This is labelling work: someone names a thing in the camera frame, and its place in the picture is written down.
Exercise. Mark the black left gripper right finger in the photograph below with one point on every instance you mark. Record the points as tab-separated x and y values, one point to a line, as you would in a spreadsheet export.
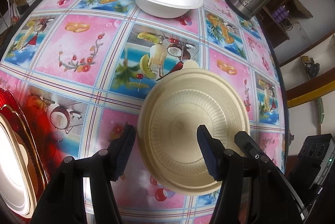
225	166

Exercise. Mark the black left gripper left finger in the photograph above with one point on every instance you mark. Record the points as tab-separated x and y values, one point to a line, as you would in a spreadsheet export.
112	166

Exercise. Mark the small cream ribbed bowl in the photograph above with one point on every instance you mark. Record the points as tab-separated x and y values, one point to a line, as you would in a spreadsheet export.
169	119

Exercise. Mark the red wedding glass plate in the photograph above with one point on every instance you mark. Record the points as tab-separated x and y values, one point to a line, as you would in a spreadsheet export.
28	140

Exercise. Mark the large cream ribbed bowl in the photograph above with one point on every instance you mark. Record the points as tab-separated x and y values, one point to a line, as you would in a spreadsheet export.
26	165

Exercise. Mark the white paper plate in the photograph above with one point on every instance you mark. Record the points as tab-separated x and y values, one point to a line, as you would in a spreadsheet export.
13	190

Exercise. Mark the black electronic box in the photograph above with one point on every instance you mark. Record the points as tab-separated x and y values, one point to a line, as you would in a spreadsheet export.
312	177

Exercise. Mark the colourful printed tablecloth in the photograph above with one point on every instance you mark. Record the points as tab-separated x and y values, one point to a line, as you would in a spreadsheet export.
81	70

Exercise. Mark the wooden wall shelf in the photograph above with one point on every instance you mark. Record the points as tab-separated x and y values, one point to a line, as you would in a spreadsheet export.
295	26

